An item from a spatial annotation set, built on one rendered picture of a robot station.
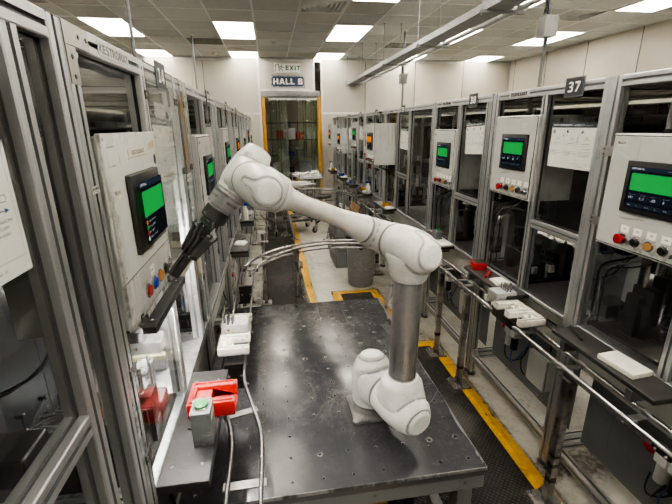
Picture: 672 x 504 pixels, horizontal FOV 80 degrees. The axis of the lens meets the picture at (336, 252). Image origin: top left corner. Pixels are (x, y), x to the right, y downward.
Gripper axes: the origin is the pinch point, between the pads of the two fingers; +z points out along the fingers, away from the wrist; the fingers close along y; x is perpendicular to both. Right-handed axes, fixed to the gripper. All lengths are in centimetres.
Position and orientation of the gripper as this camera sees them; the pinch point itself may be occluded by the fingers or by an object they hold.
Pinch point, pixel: (179, 265)
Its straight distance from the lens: 125.2
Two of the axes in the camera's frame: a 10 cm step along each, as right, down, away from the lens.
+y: 6.1, 4.4, -6.6
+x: 5.4, 3.7, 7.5
